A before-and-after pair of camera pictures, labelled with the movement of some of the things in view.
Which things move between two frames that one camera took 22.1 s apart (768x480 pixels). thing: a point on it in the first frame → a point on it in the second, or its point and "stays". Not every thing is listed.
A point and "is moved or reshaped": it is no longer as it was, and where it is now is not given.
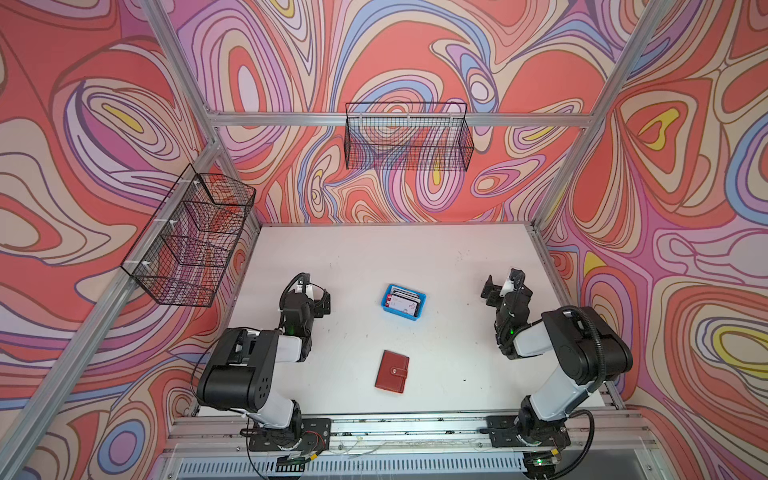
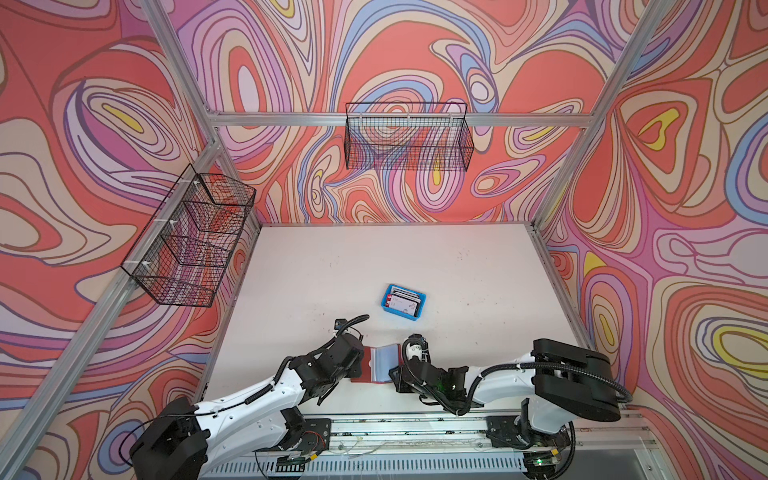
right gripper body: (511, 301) → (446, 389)
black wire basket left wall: (183, 252) stays
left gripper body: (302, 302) → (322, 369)
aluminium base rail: (615, 444) stays
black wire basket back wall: (407, 136) stays
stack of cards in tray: (402, 299) stays
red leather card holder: (392, 372) is moved or reshaped
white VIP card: (401, 304) stays
